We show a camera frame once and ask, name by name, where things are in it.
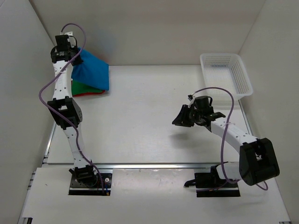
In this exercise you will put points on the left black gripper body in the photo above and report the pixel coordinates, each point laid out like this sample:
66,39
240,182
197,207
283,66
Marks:
78,60

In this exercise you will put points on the white plastic basket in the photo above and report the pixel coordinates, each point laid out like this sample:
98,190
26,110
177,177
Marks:
227,71

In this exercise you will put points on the blue t shirt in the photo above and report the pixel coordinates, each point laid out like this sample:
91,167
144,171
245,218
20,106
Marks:
92,72

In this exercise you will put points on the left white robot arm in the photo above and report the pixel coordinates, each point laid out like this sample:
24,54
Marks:
63,102

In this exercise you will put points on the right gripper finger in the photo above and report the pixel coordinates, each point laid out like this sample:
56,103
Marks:
183,122
183,115

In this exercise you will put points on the folded green t shirt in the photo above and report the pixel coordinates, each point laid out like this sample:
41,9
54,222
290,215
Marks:
80,88

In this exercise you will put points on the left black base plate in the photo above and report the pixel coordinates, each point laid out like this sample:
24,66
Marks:
93,188

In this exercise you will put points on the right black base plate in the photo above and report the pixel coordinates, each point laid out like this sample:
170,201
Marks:
209,185

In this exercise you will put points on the aluminium rail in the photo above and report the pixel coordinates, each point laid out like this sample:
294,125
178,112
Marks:
155,165

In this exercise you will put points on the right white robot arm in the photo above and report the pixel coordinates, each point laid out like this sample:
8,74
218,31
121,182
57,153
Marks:
257,160

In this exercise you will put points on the folded red t shirt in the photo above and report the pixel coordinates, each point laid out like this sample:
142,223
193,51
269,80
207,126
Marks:
91,94

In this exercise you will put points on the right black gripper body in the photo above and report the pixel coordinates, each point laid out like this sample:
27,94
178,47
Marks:
194,115

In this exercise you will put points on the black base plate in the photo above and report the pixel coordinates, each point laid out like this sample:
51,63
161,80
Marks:
209,185
93,188

